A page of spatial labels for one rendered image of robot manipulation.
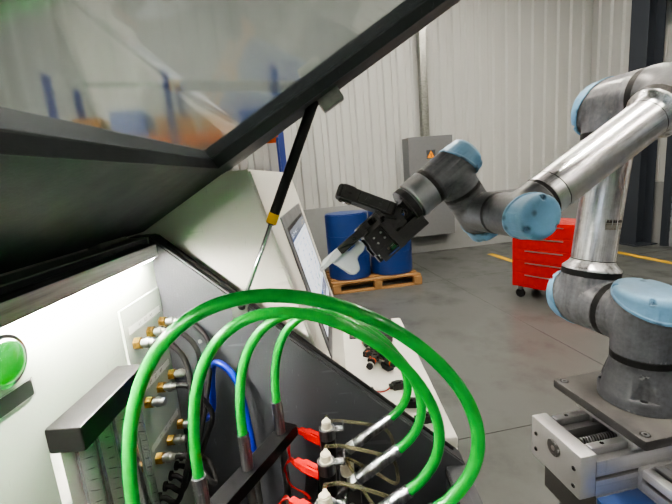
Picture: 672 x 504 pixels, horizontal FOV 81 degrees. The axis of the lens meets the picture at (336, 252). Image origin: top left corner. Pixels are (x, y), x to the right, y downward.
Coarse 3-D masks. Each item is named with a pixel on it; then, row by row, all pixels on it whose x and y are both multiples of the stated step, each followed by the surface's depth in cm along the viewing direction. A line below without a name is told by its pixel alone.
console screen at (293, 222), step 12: (288, 216) 97; (300, 216) 122; (288, 228) 90; (300, 228) 112; (288, 240) 86; (300, 240) 103; (300, 252) 96; (312, 252) 122; (300, 264) 90; (312, 264) 112; (312, 276) 103; (324, 276) 135; (312, 288) 96; (324, 288) 122; (324, 336) 91
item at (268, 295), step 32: (192, 320) 38; (384, 320) 38; (160, 352) 39; (416, 352) 39; (448, 384) 40; (128, 416) 40; (480, 416) 40; (128, 448) 41; (480, 448) 41; (128, 480) 41
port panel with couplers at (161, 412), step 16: (144, 304) 64; (160, 304) 70; (128, 320) 59; (144, 320) 64; (160, 320) 68; (128, 336) 59; (144, 336) 63; (128, 352) 58; (144, 352) 63; (160, 368) 68; (160, 384) 66; (144, 400) 62; (160, 400) 62; (176, 400) 73; (144, 416) 61; (160, 416) 66; (176, 416) 72; (160, 432) 66; (176, 432) 72; (160, 448) 65; (176, 448) 71; (160, 464) 65; (160, 480) 64
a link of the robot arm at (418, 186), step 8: (416, 176) 73; (424, 176) 72; (408, 184) 72; (416, 184) 72; (424, 184) 71; (432, 184) 71; (408, 192) 72; (416, 192) 71; (424, 192) 71; (432, 192) 71; (416, 200) 72; (424, 200) 71; (432, 200) 72; (440, 200) 73; (424, 208) 72; (432, 208) 73
